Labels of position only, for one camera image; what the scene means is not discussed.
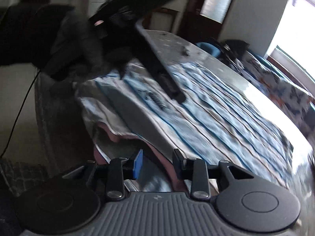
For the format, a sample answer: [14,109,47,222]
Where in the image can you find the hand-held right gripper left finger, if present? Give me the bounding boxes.
[61,149,144,201]

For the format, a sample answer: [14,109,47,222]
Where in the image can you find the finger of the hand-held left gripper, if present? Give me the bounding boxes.
[134,21,186,104]

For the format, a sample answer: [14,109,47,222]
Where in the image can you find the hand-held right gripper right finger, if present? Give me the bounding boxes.
[172,149,254,201]

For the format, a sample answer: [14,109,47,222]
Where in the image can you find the blue striped cloth garment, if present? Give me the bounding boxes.
[74,61,294,192]

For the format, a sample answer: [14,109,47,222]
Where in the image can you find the person's left forearm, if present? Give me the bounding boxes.
[0,4,74,67]

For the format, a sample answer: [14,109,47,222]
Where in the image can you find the wooden chair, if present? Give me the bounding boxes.
[145,7,179,33]

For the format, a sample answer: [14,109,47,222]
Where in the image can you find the blue chair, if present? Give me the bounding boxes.
[196,42,221,57]

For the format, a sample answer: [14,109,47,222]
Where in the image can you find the brown door with glass pane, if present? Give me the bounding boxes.
[177,0,240,42]

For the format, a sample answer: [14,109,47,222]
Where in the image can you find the black bag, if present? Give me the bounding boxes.
[218,39,249,62]

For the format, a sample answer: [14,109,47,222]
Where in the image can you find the small butterfly print pillow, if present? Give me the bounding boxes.
[240,53,278,86]

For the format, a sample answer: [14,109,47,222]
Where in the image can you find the large butterfly print pillow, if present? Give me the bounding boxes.
[271,74,313,133]

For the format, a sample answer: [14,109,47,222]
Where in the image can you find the window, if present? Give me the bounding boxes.
[267,0,315,84]

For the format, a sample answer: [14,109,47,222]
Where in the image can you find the thin black cable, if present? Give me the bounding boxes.
[0,69,41,158]

